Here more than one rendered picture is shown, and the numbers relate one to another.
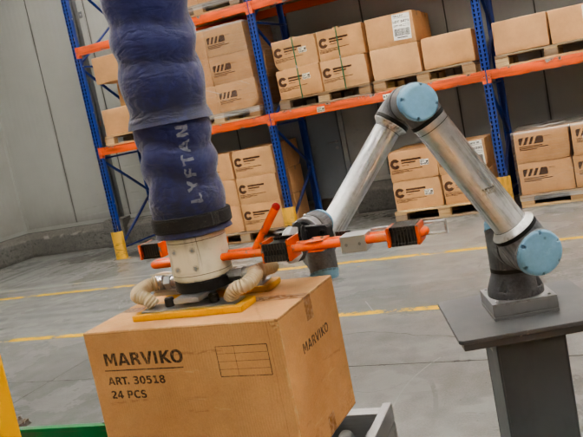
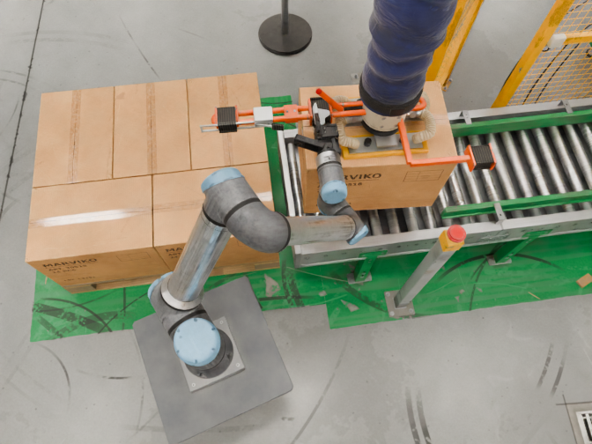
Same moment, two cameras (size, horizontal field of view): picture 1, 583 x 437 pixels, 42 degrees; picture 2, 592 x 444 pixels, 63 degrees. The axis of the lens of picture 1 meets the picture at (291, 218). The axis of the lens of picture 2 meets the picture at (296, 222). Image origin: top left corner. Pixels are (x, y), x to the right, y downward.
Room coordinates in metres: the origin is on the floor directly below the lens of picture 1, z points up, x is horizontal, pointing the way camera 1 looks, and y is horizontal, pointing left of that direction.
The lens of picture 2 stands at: (2.99, -0.58, 2.69)
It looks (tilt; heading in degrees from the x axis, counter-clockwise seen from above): 66 degrees down; 150
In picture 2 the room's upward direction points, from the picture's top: 2 degrees clockwise
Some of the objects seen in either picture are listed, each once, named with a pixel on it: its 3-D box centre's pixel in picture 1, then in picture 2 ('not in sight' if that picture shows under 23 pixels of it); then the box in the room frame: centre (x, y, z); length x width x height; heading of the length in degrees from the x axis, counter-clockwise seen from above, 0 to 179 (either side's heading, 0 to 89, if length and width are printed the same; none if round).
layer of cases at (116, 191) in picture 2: not in sight; (160, 176); (1.48, -0.59, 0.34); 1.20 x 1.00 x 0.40; 70
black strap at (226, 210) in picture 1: (192, 218); (390, 86); (2.15, 0.27, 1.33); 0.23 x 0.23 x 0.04
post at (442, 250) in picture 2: not in sight; (421, 276); (2.67, 0.30, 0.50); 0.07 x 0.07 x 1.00; 70
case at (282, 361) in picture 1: (224, 369); (368, 150); (2.13, 0.27, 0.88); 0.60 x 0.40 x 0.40; 66
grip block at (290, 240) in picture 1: (280, 248); (320, 111); (2.05, 0.04, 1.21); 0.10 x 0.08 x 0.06; 158
